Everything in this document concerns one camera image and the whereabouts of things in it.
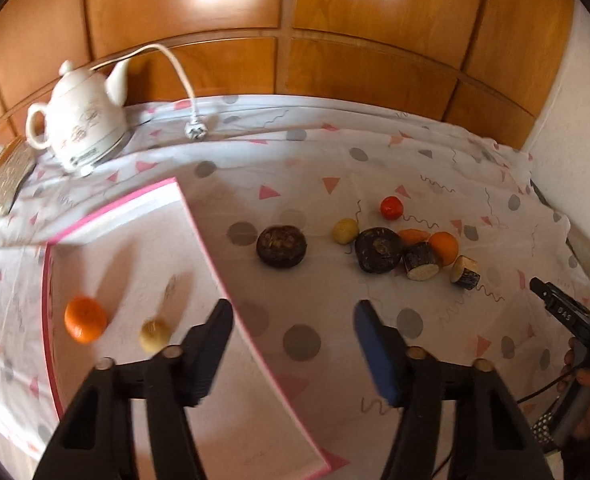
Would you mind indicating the pink-edged white tray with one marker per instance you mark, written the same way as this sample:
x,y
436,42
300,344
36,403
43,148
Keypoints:
x,y
140,240

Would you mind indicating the small orange carrot piece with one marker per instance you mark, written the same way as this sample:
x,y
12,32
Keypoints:
x,y
414,236

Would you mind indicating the black dotted cloth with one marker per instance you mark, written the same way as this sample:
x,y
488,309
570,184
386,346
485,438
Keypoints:
x,y
543,426

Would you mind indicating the small red tomato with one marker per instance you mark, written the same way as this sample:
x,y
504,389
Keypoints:
x,y
391,207

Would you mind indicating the orange with stem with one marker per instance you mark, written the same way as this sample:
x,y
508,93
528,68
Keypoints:
x,y
86,320

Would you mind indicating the white floral ceramic kettle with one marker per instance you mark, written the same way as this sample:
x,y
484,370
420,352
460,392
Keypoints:
x,y
82,110

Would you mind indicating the golden ornate tissue box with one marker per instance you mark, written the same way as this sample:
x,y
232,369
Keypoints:
x,y
7,175

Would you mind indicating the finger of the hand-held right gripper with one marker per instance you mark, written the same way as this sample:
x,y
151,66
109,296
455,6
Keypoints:
x,y
562,307

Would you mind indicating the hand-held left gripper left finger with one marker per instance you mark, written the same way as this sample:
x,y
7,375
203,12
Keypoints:
x,y
210,355

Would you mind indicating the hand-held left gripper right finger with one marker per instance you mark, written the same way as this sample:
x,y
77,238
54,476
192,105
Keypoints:
x,y
375,350

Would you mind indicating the dark brown round fruit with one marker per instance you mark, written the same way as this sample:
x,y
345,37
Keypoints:
x,y
281,245
377,250

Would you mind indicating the round orange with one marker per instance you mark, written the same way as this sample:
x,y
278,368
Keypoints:
x,y
446,246

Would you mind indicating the small yellow fruit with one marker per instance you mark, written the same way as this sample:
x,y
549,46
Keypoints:
x,y
155,335
345,230

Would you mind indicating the dark-skinned cut root piece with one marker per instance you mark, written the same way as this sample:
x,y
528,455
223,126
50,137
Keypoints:
x,y
421,262
465,272

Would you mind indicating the silver kettle base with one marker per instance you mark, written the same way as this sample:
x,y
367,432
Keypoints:
x,y
121,142

